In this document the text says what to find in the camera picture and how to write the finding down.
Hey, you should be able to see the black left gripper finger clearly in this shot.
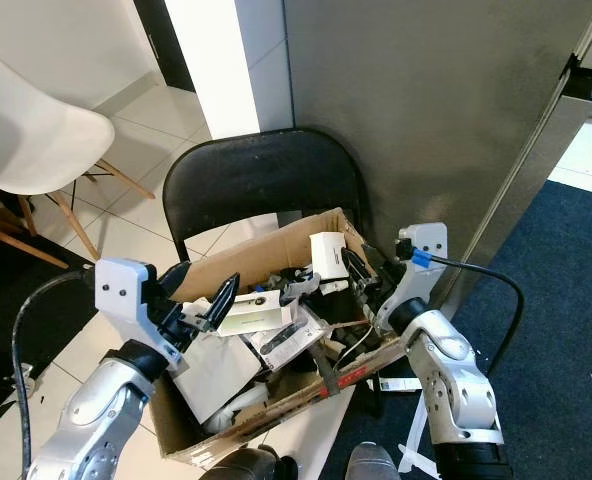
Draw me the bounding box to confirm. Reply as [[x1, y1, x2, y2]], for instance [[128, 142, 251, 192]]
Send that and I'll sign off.
[[156, 262, 193, 303], [203, 273, 243, 334]]

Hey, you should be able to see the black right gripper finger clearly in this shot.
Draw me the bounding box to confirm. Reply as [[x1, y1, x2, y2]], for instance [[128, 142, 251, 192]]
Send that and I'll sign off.
[[340, 245, 373, 293], [360, 242, 394, 283]]

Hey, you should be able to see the small white box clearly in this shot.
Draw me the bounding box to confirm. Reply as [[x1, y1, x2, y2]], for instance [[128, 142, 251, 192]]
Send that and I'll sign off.
[[310, 232, 353, 297]]

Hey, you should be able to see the flat white carton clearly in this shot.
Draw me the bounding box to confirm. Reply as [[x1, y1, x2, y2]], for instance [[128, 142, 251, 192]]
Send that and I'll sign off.
[[218, 290, 299, 337]]

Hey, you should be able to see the cardboard box with red print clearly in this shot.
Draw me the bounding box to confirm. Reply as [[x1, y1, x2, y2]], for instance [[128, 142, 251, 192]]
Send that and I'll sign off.
[[151, 208, 413, 467]]

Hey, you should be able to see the white paper bag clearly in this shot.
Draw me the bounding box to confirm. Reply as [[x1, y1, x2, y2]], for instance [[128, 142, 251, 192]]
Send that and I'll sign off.
[[172, 335, 267, 423]]

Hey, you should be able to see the black and white package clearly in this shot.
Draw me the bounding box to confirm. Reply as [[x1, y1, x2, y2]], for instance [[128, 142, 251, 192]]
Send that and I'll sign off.
[[258, 312, 329, 371]]

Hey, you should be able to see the black folding chair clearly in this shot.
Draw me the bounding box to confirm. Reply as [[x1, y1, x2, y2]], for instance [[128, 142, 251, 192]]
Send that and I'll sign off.
[[162, 127, 387, 421]]

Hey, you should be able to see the white tape strip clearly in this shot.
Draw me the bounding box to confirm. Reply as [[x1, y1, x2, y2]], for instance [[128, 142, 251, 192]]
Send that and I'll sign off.
[[376, 374, 439, 477]]

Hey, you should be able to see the black floor mat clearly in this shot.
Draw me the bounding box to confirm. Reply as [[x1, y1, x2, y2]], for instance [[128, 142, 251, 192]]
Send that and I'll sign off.
[[0, 222, 99, 413]]

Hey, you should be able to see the grey right robot leg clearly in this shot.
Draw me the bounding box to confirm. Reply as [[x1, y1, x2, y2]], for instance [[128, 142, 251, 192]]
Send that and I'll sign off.
[[344, 441, 403, 480]]

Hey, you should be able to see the white chair with wooden legs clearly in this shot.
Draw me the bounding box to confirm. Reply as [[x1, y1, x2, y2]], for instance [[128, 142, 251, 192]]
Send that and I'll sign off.
[[0, 48, 157, 263]]

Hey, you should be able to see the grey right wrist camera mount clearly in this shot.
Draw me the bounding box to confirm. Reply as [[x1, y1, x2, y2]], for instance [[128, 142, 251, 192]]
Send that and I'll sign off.
[[376, 222, 449, 336]]

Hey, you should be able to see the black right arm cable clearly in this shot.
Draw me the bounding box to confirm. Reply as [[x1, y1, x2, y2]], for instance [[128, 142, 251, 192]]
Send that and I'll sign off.
[[418, 250, 528, 377]]

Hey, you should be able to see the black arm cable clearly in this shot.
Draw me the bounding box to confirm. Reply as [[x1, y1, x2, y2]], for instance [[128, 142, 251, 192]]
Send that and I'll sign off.
[[418, 250, 528, 377], [11, 268, 99, 480]]

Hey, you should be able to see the grey metal door frame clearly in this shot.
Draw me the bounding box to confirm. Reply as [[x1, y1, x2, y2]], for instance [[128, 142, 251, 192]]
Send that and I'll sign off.
[[434, 0, 592, 313]]

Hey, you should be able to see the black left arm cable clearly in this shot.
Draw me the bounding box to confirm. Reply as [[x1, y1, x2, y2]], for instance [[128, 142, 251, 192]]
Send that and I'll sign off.
[[11, 268, 99, 480]]

